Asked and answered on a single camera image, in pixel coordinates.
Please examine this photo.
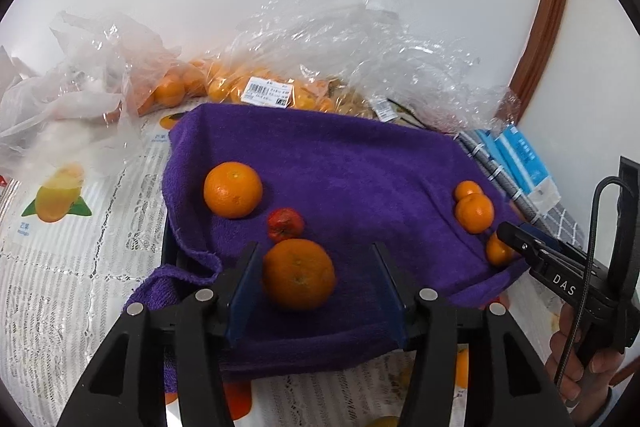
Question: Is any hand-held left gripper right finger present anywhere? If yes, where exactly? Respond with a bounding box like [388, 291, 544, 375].
[372, 241, 576, 427]

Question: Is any crumpled clear plastic bag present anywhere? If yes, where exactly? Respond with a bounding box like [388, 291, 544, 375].
[235, 0, 521, 138]

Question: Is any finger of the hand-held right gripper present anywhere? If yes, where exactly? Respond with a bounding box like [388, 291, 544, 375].
[520, 224, 588, 259]
[496, 221, 543, 272]

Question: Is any small red fruit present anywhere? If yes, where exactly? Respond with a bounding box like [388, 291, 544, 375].
[266, 207, 305, 243]

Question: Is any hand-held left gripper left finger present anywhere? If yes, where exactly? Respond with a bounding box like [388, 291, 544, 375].
[56, 241, 263, 427]

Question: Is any clear bag with few oranges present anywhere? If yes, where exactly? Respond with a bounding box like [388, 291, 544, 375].
[50, 11, 211, 124]

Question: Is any fruit print tablecloth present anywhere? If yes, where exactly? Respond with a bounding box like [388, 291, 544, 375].
[0, 107, 566, 427]

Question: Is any person's right hand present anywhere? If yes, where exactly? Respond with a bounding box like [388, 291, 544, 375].
[545, 304, 626, 408]

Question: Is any black cable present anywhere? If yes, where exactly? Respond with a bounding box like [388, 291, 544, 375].
[552, 176, 627, 404]

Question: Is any clear bag of brown fruit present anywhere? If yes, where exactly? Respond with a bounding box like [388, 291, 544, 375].
[320, 79, 402, 124]

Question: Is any small orange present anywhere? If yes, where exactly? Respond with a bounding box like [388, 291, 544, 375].
[453, 180, 484, 202]
[486, 231, 518, 268]
[454, 193, 495, 235]

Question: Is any purple towel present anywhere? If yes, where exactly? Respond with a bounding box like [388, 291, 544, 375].
[131, 103, 531, 395]

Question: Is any clear bag of oranges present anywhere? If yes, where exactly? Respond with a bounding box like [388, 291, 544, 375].
[205, 64, 341, 114]

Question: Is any brown wooden door frame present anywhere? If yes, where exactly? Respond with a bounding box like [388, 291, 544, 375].
[507, 0, 573, 122]

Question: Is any blue plaid cloth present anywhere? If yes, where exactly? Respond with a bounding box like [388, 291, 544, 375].
[457, 129, 587, 254]

